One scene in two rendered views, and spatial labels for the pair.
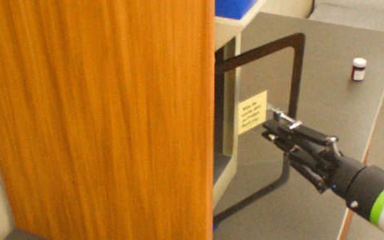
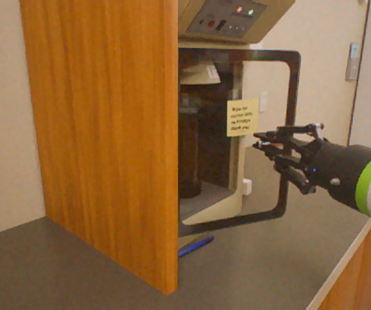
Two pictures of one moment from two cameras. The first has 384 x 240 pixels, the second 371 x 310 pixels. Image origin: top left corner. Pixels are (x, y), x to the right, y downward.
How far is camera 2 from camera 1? 0.57 m
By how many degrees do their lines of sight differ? 24
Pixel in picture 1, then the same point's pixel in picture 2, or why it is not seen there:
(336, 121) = not seen: hidden behind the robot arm
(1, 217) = (38, 205)
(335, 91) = not seen: hidden behind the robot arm
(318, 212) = (313, 250)
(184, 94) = (147, 26)
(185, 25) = not seen: outside the picture
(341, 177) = (323, 157)
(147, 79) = (121, 20)
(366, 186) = (352, 157)
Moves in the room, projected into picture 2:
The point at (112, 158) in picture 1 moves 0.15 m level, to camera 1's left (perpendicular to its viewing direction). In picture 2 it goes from (99, 125) to (36, 121)
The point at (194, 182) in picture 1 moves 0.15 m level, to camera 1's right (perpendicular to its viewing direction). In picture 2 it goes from (156, 137) to (246, 144)
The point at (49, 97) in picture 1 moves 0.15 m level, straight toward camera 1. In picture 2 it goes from (64, 70) to (32, 72)
